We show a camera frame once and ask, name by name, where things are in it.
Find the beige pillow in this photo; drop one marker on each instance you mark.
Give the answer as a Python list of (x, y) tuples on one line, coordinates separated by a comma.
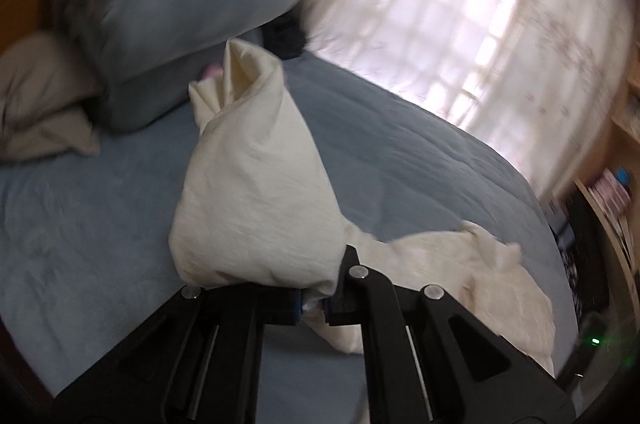
[(40, 88)]

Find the blue pillow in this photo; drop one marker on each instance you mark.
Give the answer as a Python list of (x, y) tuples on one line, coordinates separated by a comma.
[(190, 13), (150, 96)]

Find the blue bed blanket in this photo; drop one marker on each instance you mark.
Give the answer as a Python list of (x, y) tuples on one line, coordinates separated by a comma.
[(100, 244)]

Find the white sheer curtain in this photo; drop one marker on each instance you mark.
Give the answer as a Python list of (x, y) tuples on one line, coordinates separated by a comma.
[(460, 18)]

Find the black white patterned cloth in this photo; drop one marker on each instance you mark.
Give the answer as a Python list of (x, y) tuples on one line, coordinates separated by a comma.
[(570, 266)]

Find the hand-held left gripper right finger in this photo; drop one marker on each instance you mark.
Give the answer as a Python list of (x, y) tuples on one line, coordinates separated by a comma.
[(345, 306)]

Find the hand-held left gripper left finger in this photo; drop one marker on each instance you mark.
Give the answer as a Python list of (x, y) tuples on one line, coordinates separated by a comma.
[(280, 306)]

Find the wooden shelf with books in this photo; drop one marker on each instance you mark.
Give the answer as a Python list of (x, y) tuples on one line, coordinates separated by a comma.
[(607, 224)]

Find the blue capped bottle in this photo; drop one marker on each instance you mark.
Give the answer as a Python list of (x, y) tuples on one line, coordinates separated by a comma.
[(623, 176)]

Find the pink boxes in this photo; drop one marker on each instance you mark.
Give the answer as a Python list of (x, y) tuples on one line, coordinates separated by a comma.
[(611, 191)]

